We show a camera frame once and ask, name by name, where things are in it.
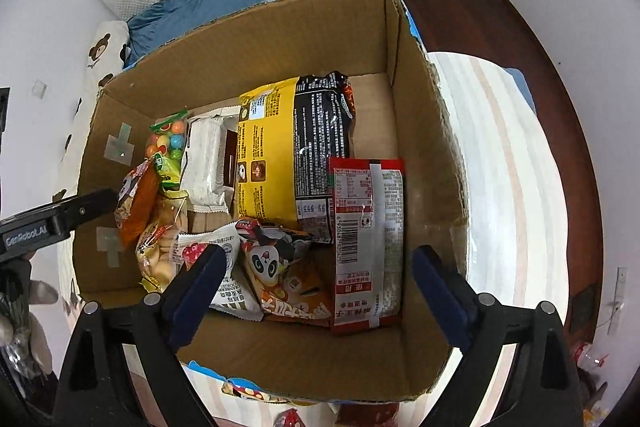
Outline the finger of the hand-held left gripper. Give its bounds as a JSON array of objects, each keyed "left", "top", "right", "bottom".
[{"left": 52, "top": 188, "right": 119, "bottom": 234}]

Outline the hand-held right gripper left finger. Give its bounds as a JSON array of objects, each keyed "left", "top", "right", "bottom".
[{"left": 56, "top": 243, "right": 228, "bottom": 427}]

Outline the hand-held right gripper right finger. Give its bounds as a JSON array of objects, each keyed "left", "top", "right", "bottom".
[{"left": 411, "top": 244, "right": 583, "bottom": 427}]

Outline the white cookie packet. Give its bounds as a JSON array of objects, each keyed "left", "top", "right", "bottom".
[{"left": 172, "top": 224, "right": 264, "bottom": 322}]

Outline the orange panda snack packet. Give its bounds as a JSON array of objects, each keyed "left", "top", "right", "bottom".
[
  {"left": 114, "top": 157, "right": 160, "bottom": 250},
  {"left": 235, "top": 218, "right": 333, "bottom": 327}
]

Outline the yellow biscuit packet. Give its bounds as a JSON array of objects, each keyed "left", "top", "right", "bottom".
[{"left": 136, "top": 192, "right": 191, "bottom": 294}]

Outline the red white snack packet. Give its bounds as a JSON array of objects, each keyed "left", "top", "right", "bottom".
[{"left": 327, "top": 157, "right": 406, "bottom": 337}]

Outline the colourful candy ball packet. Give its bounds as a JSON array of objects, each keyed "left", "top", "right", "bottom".
[{"left": 145, "top": 108, "right": 190, "bottom": 192}]

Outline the printed cardboard box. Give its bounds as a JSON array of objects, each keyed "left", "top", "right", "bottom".
[{"left": 71, "top": 0, "right": 471, "bottom": 403}]

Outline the large yellow black packet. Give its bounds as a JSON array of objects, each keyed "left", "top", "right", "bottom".
[{"left": 235, "top": 72, "right": 358, "bottom": 245}]

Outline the person's left hand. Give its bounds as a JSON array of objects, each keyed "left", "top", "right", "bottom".
[{"left": 0, "top": 279, "right": 61, "bottom": 378}]

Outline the yellow panda snack packet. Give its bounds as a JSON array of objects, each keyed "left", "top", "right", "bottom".
[{"left": 221, "top": 377, "right": 301, "bottom": 405}]

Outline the cat printed blanket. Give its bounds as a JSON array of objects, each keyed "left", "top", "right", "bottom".
[{"left": 55, "top": 52, "right": 571, "bottom": 427}]

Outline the dark red snack packet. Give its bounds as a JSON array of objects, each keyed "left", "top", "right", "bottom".
[{"left": 335, "top": 402, "right": 396, "bottom": 427}]

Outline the bear print pillow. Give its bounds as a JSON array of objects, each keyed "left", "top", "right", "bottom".
[{"left": 50, "top": 21, "right": 132, "bottom": 208}]

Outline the clear plastic bag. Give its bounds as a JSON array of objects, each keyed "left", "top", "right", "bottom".
[{"left": 570, "top": 342, "right": 608, "bottom": 378}]

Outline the red pointed snack packet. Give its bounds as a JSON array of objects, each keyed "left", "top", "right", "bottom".
[{"left": 272, "top": 408, "right": 306, "bottom": 427}]

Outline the white wall socket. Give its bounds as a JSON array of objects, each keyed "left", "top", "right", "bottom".
[{"left": 607, "top": 267, "right": 628, "bottom": 335}]

